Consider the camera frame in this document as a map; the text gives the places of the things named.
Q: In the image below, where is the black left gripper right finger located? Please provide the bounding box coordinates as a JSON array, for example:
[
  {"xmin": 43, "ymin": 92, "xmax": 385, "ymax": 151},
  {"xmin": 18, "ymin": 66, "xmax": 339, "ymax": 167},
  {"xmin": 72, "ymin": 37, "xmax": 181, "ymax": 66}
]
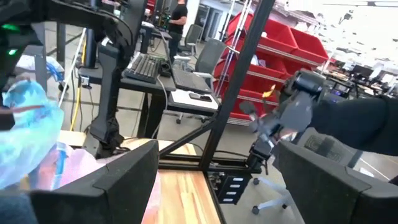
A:
[{"xmin": 275, "ymin": 141, "xmax": 398, "ymax": 224}]

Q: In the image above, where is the black computer monitor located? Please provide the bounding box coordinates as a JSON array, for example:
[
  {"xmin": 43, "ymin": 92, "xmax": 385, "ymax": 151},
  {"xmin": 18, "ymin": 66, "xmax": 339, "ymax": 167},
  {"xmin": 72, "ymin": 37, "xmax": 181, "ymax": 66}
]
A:
[{"xmin": 351, "ymin": 64, "xmax": 374, "ymax": 78}]

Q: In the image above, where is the white blue plastic bag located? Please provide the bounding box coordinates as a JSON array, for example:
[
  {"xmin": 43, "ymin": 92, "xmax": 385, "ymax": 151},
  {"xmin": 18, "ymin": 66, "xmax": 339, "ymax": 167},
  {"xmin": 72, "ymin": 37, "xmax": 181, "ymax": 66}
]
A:
[{"xmin": 15, "ymin": 55, "xmax": 65, "ymax": 82}]

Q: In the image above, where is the yellow cable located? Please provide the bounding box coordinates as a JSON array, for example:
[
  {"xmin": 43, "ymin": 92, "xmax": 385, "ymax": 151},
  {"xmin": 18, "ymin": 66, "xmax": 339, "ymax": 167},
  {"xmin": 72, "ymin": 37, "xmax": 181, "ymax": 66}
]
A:
[{"xmin": 68, "ymin": 39, "xmax": 87, "ymax": 132}]

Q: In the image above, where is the yellow tag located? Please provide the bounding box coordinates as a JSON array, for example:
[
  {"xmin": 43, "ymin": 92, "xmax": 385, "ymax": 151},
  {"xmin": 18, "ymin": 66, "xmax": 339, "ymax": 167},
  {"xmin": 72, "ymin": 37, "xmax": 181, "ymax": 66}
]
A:
[{"xmin": 262, "ymin": 84, "xmax": 277, "ymax": 99}]

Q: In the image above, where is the grey office chair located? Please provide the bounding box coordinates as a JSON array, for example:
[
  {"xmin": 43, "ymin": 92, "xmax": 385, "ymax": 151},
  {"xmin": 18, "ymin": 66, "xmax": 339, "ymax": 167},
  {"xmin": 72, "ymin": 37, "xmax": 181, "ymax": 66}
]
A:
[
  {"xmin": 163, "ymin": 39, "xmax": 228, "ymax": 124},
  {"xmin": 251, "ymin": 126, "xmax": 365, "ymax": 216},
  {"xmin": 178, "ymin": 24, "xmax": 203, "ymax": 57}
]

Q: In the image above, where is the black power strip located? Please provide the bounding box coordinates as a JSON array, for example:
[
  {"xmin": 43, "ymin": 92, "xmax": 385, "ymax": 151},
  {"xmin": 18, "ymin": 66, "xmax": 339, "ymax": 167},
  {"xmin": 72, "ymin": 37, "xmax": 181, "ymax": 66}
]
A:
[{"xmin": 216, "ymin": 173, "xmax": 250, "ymax": 205}]

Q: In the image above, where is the black keyboard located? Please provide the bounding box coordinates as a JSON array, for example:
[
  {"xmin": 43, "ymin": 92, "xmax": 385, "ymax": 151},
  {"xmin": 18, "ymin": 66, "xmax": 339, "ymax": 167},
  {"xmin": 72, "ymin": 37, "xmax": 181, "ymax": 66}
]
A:
[{"xmin": 123, "ymin": 52, "xmax": 162, "ymax": 85}]

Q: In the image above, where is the white paper sheet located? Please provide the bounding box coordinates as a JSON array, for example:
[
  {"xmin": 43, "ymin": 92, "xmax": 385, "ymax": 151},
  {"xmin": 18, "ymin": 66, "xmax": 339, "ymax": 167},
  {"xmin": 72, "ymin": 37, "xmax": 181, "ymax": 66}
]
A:
[{"xmin": 170, "ymin": 89, "xmax": 220, "ymax": 110}]

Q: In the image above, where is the pink plastic bag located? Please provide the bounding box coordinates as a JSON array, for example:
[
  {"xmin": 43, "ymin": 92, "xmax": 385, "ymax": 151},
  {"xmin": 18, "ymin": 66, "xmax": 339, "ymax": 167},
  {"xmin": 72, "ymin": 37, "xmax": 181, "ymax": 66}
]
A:
[{"xmin": 18, "ymin": 141, "xmax": 162, "ymax": 224}]

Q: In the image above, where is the blue trash bag liner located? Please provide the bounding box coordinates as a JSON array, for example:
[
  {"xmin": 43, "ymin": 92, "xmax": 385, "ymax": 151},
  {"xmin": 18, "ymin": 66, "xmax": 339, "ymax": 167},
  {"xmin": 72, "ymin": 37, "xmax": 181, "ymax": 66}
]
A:
[{"xmin": 0, "ymin": 79, "xmax": 65, "ymax": 189}]

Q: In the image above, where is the black side desk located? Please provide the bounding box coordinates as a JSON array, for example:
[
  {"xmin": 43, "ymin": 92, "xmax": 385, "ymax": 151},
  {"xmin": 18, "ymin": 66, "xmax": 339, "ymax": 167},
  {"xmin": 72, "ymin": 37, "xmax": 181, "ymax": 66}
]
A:
[{"xmin": 77, "ymin": 65, "xmax": 220, "ymax": 141}]

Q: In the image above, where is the thin white rod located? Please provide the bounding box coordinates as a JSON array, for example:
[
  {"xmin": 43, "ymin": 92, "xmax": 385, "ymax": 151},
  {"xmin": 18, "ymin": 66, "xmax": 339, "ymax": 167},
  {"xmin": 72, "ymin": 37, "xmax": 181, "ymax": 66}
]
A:
[{"xmin": 58, "ymin": 27, "xmax": 87, "ymax": 107}]

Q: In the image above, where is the red storage bin rack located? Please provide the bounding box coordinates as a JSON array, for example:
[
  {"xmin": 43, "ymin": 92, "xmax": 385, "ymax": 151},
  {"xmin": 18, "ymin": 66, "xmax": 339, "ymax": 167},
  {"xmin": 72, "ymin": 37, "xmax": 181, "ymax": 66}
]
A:
[{"xmin": 213, "ymin": 12, "xmax": 330, "ymax": 127}]

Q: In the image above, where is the black laptop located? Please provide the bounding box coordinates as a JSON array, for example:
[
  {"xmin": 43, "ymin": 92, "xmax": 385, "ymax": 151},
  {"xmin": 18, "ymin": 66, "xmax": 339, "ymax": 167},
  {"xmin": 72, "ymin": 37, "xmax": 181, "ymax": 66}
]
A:
[{"xmin": 160, "ymin": 29, "xmax": 214, "ymax": 95}]

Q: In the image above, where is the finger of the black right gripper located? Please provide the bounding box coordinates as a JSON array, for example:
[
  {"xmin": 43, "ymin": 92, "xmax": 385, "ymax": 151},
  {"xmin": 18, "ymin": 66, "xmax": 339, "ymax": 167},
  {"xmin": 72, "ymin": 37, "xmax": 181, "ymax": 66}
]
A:
[{"xmin": 0, "ymin": 104, "xmax": 16, "ymax": 131}]

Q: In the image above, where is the person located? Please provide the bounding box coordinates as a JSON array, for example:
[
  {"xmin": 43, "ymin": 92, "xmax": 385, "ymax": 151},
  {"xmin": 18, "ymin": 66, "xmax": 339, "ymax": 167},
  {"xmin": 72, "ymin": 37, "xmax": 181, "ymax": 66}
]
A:
[{"xmin": 167, "ymin": 0, "xmax": 189, "ymax": 65}]

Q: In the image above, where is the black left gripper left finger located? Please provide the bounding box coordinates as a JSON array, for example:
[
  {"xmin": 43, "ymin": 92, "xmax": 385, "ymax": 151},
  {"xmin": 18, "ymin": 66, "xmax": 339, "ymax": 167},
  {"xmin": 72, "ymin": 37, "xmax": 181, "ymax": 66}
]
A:
[{"xmin": 29, "ymin": 139, "xmax": 160, "ymax": 224}]

